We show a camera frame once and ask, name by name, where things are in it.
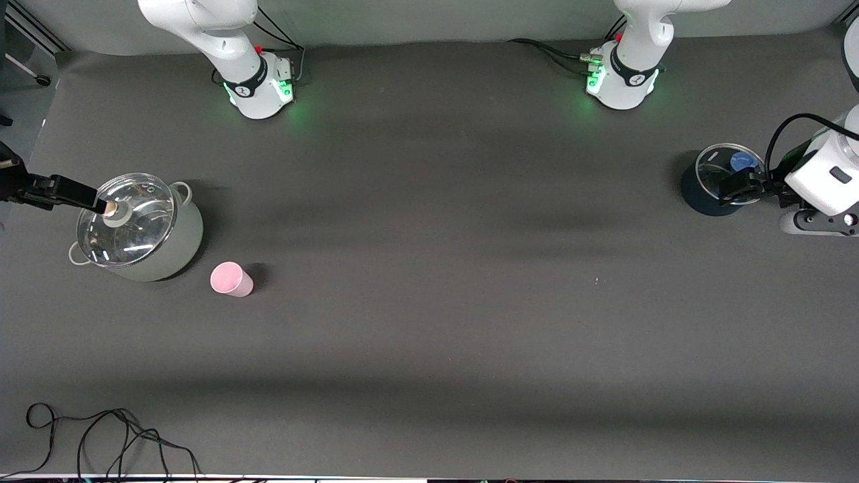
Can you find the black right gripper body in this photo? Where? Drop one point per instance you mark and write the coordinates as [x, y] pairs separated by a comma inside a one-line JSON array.
[[17, 186]]

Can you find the black caster wheel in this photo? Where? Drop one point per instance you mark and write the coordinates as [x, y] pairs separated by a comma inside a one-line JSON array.
[[43, 80]]

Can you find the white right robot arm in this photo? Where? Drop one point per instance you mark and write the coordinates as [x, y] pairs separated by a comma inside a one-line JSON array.
[[228, 40]]

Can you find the aluminium frame rail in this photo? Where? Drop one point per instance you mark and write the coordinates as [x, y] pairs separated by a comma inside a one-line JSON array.
[[33, 27]]

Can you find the glass lid with blue knob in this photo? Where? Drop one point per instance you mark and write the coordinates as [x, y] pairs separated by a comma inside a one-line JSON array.
[[711, 168]]

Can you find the glass lid with metal knob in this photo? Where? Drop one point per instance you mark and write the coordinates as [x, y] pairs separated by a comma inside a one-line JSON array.
[[134, 235]]

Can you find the dark grey table mat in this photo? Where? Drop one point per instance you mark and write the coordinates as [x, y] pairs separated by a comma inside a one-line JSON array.
[[429, 302]]

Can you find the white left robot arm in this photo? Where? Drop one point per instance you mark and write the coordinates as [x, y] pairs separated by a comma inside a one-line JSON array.
[[634, 40]]

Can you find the pink plastic cup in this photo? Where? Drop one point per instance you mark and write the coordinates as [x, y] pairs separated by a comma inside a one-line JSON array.
[[228, 278]]

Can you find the pale grey stockpot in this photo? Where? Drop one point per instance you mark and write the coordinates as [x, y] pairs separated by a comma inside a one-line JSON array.
[[188, 241]]

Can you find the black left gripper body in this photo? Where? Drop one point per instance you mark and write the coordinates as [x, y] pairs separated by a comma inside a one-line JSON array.
[[773, 182]]

